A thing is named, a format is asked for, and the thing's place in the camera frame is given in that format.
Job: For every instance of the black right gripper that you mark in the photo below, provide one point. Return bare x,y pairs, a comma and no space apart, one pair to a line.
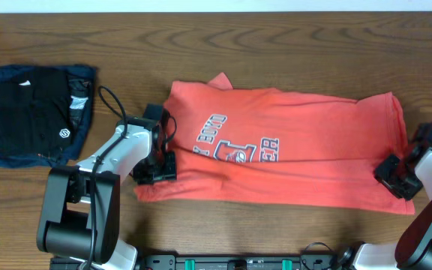
382,173

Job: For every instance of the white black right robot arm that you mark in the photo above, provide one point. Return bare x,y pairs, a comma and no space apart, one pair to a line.
414,248

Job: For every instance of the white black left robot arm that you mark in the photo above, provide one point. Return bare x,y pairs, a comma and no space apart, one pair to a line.
80,215

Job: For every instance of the folded black polo shirt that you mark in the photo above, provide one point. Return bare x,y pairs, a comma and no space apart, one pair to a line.
34,113

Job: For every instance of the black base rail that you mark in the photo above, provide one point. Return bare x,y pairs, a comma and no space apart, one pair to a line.
309,259

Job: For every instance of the red printed t-shirt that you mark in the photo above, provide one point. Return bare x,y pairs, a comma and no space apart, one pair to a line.
269,146

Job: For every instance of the folded navy blue garment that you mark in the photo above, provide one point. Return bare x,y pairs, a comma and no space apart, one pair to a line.
80,80

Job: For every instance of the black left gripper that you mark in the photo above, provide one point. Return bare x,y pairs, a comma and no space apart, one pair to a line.
160,171

